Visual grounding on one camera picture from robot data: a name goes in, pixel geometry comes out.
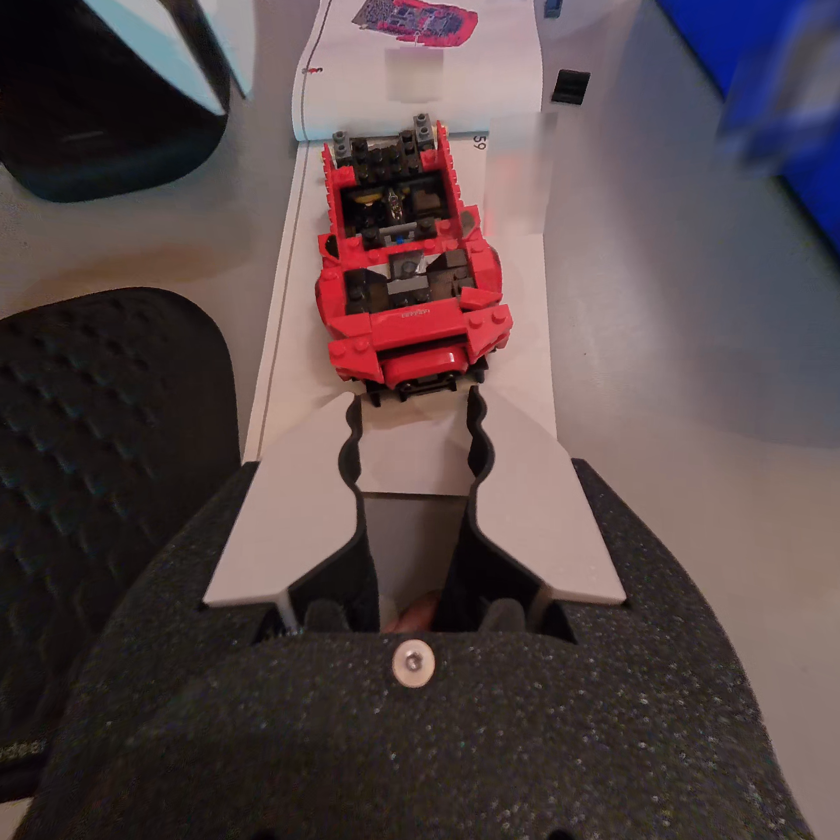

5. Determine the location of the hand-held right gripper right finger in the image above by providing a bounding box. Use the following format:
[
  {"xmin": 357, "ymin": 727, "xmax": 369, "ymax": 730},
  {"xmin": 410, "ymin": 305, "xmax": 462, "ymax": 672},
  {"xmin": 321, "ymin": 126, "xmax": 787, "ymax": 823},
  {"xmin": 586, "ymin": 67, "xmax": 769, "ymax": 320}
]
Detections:
[{"xmin": 451, "ymin": 388, "xmax": 628, "ymax": 610}]

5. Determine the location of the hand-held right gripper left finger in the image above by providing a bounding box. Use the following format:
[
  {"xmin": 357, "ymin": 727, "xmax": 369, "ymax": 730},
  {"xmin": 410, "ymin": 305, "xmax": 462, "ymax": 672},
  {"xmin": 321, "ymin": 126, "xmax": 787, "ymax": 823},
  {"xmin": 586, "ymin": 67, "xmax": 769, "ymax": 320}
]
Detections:
[{"xmin": 204, "ymin": 395, "xmax": 382, "ymax": 611}]

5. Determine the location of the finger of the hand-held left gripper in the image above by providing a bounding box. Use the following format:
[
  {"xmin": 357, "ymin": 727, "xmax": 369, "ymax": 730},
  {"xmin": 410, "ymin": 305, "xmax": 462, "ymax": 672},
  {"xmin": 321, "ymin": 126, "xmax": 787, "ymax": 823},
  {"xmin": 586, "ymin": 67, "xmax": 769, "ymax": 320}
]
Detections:
[
  {"xmin": 195, "ymin": 0, "xmax": 259, "ymax": 99},
  {"xmin": 83, "ymin": 0, "xmax": 231, "ymax": 119}
]

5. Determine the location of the red and black lego car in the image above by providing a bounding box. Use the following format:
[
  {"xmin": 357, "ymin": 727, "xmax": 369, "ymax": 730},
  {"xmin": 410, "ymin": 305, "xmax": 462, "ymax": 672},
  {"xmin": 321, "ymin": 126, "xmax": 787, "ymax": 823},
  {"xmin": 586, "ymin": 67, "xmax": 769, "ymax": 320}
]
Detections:
[{"xmin": 315, "ymin": 115, "xmax": 515, "ymax": 408}]

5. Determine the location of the lego instruction booklet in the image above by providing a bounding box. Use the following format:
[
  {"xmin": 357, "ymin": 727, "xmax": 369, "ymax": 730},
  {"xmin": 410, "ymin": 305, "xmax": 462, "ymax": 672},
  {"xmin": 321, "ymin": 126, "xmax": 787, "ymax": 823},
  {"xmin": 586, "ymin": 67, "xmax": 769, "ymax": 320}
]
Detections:
[{"xmin": 243, "ymin": 0, "xmax": 559, "ymax": 502}]

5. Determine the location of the blue plastic bin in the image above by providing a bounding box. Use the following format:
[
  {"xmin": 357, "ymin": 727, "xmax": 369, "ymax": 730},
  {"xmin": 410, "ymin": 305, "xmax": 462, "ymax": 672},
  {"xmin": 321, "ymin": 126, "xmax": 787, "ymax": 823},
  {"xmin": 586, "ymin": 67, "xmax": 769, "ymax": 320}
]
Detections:
[{"xmin": 654, "ymin": 0, "xmax": 840, "ymax": 259}]

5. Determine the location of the small black lego piece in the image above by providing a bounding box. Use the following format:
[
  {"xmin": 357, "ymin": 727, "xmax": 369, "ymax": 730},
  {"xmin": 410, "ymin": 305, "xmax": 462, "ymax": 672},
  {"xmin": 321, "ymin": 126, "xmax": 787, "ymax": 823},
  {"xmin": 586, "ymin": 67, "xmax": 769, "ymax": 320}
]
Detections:
[{"xmin": 550, "ymin": 67, "xmax": 592, "ymax": 107}]

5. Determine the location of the black quilted chair seat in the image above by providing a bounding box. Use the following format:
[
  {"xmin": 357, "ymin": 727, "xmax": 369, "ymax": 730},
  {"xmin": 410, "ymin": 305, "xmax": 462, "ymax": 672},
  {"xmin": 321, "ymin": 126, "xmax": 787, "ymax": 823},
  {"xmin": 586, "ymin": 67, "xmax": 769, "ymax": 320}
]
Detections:
[
  {"xmin": 0, "ymin": 0, "xmax": 232, "ymax": 204},
  {"xmin": 0, "ymin": 288, "xmax": 245, "ymax": 804}
]

